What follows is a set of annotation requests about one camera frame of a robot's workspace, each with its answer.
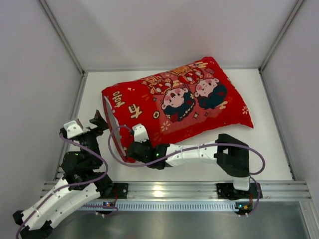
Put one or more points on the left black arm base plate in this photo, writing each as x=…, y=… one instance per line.
x=119, y=191

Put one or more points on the right aluminium frame post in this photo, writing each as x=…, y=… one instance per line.
x=281, y=34

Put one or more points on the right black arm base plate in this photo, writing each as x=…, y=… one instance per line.
x=227, y=191

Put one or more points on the aluminium mounting rail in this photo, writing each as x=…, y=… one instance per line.
x=207, y=190

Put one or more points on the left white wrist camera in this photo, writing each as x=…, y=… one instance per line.
x=73, y=128

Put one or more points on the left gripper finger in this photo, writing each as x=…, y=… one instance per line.
x=99, y=130
x=97, y=119

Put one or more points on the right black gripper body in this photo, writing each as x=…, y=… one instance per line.
x=134, y=151

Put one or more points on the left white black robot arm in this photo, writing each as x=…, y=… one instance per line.
x=81, y=181

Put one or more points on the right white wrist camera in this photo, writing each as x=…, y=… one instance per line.
x=140, y=133

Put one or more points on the aluminium frame post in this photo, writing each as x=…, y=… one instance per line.
x=281, y=34
x=58, y=30

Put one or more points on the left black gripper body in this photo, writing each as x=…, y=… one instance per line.
x=92, y=130

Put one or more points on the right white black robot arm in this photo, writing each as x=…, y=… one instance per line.
x=230, y=154

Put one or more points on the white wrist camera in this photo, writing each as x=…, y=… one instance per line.
x=73, y=128
x=140, y=133

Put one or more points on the slotted grey cable duct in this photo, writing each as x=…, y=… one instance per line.
x=179, y=206

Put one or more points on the left aluminium frame post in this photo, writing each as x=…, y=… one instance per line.
x=58, y=30

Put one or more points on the white pillow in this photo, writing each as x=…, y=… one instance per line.
x=110, y=118

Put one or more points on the red printed pillowcase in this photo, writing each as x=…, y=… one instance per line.
x=177, y=104

